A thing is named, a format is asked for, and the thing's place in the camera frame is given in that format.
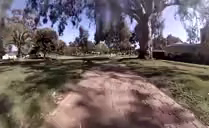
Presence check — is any grey road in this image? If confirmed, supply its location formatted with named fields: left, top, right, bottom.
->
left=46, top=54, right=140, bottom=62

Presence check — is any row of trees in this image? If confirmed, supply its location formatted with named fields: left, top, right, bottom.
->
left=57, top=25, right=140, bottom=57

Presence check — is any reddish brick path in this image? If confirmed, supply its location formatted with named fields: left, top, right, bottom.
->
left=41, top=60, right=209, bottom=128

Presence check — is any large thick-trunked tree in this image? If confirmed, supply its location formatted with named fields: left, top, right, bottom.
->
left=24, top=0, right=209, bottom=61

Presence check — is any round dark tree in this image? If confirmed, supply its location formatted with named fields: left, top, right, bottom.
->
left=29, top=27, right=60, bottom=58

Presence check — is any small pale-trunked tree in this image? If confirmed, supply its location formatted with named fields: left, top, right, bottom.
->
left=7, top=27, right=34, bottom=58

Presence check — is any building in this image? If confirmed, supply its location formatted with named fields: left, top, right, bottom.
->
left=151, top=26, right=209, bottom=67

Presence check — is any grass area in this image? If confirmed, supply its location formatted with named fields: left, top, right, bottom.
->
left=0, top=59, right=105, bottom=128
left=123, top=58, right=209, bottom=128

